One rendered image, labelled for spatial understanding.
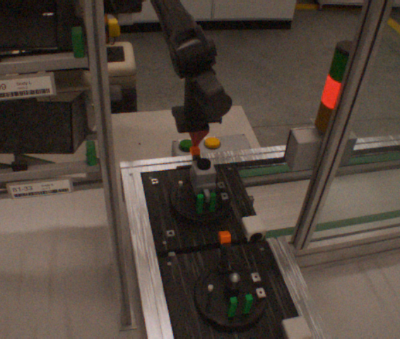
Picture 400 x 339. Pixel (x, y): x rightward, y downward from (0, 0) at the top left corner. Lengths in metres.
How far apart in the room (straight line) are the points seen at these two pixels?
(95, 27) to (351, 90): 0.41
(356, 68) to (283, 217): 0.51
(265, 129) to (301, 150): 2.12
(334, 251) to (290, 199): 0.19
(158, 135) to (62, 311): 0.64
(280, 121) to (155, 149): 1.79
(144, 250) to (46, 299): 0.24
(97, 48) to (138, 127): 0.92
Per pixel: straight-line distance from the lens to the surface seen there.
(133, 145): 1.33
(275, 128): 2.93
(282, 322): 0.83
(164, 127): 1.40
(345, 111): 0.73
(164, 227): 0.95
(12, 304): 1.02
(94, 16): 0.48
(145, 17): 3.97
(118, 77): 1.86
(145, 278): 0.89
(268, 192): 1.14
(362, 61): 0.69
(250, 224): 0.95
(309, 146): 0.79
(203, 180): 0.92
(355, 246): 1.06
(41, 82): 0.51
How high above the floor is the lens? 1.70
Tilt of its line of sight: 42 degrees down
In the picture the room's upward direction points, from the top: 5 degrees clockwise
